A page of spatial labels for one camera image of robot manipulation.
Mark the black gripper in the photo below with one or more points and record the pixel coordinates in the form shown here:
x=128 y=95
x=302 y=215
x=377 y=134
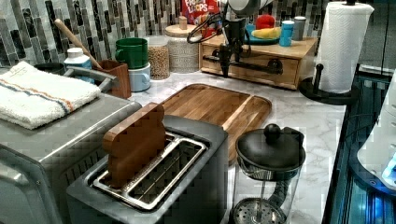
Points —
x=234 y=32

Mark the wooden drawer box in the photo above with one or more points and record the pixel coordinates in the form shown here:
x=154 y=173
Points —
x=283 y=67

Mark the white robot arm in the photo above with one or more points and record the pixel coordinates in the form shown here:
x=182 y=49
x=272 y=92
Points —
x=233 y=19

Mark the teal plate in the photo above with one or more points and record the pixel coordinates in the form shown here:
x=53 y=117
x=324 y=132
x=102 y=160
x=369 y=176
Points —
x=252 y=40

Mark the red toy fruit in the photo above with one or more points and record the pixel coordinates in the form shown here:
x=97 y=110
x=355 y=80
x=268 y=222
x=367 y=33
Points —
x=265 y=21

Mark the yellow toy banana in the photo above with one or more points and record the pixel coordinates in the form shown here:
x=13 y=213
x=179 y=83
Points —
x=267 y=33

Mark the white ceramic canister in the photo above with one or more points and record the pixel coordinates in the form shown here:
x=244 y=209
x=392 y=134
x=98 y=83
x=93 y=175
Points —
x=183 y=56

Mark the red cereal box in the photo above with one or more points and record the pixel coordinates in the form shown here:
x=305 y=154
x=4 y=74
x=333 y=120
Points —
x=205 y=16

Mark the blue cup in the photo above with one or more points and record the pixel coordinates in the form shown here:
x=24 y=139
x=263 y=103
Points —
x=286 y=33

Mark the wooden cutting board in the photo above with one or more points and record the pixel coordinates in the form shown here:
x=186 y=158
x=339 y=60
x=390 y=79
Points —
x=236 y=112

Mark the grey cup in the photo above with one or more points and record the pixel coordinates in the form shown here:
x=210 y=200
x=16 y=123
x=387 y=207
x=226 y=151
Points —
x=298 y=28

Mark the glass jar of grains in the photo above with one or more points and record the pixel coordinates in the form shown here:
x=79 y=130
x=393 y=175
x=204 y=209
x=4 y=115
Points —
x=158 y=56

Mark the black paper towel holder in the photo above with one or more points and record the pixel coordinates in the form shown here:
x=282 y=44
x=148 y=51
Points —
x=309 y=88

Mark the light blue mug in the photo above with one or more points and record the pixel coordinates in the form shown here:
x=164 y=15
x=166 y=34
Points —
x=140 y=78

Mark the green mug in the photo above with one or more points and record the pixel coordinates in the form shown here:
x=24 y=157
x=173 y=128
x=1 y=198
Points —
x=133 y=51

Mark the brown wooden utensil holder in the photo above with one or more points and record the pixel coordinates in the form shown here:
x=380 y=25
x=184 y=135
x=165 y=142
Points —
x=122 y=87

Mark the paper towel roll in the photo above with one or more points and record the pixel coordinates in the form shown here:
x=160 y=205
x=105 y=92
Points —
x=343 y=32

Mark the black french press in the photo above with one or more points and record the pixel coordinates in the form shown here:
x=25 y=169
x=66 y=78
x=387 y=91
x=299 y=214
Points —
x=269 y=162

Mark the wooden toast slice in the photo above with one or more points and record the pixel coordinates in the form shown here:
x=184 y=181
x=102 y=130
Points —
x=133 y=143

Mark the grey toaster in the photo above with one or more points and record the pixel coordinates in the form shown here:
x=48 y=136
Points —
x=185 y=184

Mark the white blue bottle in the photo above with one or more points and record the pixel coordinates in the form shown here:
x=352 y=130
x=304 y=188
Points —
x=76 y=57

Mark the wooden spoon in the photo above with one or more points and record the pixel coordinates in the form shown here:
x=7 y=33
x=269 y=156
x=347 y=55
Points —
x=64 y=29

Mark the black bowl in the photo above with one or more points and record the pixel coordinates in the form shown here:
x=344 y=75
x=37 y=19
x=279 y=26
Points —
x=54 y=68

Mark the white striped towel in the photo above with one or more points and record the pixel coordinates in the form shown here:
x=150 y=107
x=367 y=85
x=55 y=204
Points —
x=31 y=98

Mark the stainless toaster oven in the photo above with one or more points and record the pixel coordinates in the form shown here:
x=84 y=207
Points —
x=38 y=165

